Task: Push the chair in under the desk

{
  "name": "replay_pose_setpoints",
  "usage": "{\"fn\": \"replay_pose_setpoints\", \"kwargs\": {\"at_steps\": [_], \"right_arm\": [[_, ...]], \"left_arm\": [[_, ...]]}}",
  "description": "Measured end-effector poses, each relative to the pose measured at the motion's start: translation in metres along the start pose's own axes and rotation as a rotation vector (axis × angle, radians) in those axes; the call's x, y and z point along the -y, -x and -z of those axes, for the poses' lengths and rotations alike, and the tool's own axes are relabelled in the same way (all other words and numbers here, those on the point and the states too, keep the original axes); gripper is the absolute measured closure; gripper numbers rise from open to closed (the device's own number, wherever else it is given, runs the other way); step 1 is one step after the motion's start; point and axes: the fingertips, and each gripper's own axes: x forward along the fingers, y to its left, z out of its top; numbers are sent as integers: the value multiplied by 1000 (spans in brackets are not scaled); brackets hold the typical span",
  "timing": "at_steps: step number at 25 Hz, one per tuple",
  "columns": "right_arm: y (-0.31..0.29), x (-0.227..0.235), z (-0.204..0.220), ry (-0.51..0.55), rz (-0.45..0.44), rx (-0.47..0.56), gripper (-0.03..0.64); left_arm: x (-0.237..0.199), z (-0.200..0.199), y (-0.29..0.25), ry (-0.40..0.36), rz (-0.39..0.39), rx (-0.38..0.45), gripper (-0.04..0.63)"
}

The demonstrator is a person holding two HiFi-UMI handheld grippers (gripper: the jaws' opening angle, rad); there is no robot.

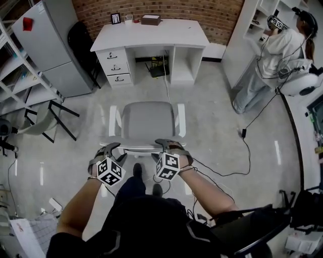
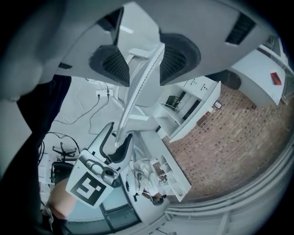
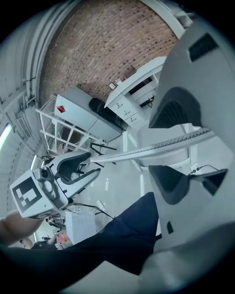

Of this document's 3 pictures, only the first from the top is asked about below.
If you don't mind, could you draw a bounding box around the person's right black shoe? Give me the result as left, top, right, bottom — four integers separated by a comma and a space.
152, 183, 164, 197

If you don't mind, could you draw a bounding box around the white patterned sheet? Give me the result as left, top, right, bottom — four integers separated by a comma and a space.
9, 218, 46, 258

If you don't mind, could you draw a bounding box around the red paper sheet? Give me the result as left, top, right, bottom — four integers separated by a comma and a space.
22, 17, 34, 32

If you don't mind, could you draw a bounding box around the person's right forearm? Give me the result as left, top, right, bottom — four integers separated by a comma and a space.
176, 167, 239, 219

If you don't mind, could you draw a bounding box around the person's left forearm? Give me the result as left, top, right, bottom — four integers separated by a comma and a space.
57, 176, 104, 240

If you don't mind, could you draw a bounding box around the gray refrigerator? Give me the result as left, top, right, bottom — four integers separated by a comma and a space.
11, 0, 95, 98

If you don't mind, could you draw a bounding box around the brown tissue box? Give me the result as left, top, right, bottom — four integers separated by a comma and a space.
140, 14, 162, 26

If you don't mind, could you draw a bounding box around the person's black clothing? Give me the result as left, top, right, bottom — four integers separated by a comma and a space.
46, 176, 228, 258

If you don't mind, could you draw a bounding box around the white cable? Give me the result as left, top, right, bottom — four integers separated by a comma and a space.
163, 54, 172, 104

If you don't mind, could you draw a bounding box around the person's right hand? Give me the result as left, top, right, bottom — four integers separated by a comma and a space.
168, 142, 187, 156

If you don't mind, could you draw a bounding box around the white drawer with black handle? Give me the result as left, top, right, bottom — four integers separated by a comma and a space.
106, 74, 133, 86
96, 49, 128, 63
102, 61, 131, 76

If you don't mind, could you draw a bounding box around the black folding chair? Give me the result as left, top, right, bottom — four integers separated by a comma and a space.
67, 21, 102, 89

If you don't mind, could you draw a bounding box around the small white power strip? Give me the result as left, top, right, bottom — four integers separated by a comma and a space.
48, 198, 63, 212

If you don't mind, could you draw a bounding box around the gray chair with black legs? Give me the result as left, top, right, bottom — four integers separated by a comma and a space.
17, 99, 80, 144

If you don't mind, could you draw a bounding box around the white hutch cabinet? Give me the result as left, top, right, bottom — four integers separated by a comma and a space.
222, 0, 311, 90

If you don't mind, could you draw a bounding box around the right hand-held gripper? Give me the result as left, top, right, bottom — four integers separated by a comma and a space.
150, 139, 194, 181

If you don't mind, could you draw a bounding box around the black router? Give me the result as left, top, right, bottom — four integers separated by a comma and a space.
144, 56, 170, 78

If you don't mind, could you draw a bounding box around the white shelving rack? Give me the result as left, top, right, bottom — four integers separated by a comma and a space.
0, 19, 64, 111

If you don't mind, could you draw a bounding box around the glass tank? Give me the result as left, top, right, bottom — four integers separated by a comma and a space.
306, 94, 323, 167

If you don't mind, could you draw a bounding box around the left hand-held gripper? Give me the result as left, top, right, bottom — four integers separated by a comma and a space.
88, 142, 128, 187

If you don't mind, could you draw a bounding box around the black tripod device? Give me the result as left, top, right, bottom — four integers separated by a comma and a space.
0, 118, 20, 157

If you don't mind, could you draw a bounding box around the white chair with gray seat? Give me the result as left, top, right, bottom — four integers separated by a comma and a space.
99, 101, 187, 158

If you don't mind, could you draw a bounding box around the black flat pack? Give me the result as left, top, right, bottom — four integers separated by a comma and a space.
209, 204, 293, 258

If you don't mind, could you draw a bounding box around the black floor cable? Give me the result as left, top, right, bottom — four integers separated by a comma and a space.
193, 92, 278, 177

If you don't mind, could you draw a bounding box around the white desk with drawers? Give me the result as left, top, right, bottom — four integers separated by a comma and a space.
90, 18, 210, 89

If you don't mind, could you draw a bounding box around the white table with black edge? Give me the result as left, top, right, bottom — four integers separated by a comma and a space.
280, 93, 323, 189

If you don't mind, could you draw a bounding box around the black stand with bag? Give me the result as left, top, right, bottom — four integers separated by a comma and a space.
279, 187, 323, 235

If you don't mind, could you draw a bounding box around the checked cloth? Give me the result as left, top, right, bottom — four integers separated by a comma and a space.
27, 214, 60, 258

